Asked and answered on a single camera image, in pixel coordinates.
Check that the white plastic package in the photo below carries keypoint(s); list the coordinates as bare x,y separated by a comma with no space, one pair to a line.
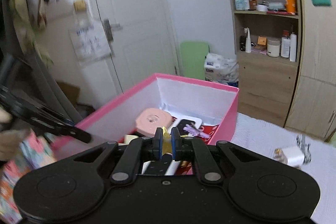
221,70

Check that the left hand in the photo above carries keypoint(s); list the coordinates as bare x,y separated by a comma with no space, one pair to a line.
10,142

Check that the white tall bottle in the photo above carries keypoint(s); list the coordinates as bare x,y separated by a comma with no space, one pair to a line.
293,47

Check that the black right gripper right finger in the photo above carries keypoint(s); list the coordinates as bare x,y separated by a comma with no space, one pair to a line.
195,151

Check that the purple hair clip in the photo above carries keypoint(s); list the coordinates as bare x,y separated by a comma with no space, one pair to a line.
194,132

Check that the hanging white plastic bag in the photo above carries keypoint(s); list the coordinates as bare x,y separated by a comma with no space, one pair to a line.
87,36

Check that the pink storage box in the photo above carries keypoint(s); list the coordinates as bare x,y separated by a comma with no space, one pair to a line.
214,103

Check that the pink round compact case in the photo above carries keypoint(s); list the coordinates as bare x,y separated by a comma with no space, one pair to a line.
150,119

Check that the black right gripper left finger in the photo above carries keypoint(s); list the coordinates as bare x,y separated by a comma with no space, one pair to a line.
137,152

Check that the yellow small toy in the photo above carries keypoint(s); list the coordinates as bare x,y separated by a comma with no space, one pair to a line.
166,145

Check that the wooden shelf cabinet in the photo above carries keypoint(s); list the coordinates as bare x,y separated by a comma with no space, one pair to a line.
267,84

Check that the light wood wardrobe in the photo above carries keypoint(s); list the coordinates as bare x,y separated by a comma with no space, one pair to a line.
312,109

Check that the guitar shaped keychain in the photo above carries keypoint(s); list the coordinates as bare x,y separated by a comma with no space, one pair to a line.
304,148

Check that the white jar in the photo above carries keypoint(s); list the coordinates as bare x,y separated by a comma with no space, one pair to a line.
273,48

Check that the orange cup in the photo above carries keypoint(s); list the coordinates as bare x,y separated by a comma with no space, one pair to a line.
290,6

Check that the white patterned table mat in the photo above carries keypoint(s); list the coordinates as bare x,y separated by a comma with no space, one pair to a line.
265,138

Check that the green folding table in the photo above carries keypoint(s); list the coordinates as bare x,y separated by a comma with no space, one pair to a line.
193,55

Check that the white portable wifi router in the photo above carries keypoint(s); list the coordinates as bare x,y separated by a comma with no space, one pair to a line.
185,121

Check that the white power adapter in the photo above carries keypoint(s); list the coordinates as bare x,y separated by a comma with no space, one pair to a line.
292,156

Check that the white door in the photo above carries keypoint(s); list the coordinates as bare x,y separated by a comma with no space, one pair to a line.
142,40

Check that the red glasses pattern box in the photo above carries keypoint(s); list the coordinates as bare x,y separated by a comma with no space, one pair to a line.
185,166

